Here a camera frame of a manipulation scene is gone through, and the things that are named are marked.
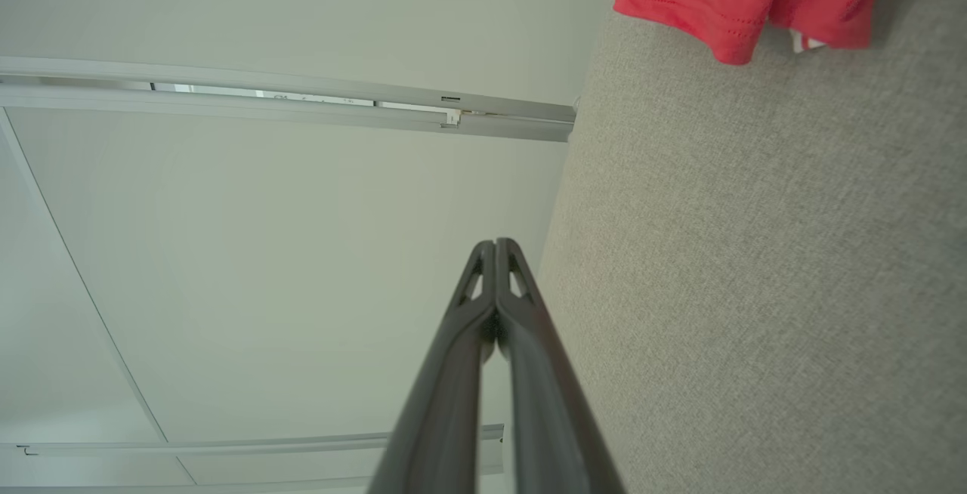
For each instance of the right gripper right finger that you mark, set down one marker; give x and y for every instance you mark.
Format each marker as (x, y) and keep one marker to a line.
(544, 403)

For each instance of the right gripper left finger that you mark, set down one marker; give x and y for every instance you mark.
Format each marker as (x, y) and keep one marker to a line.
(446, 403)

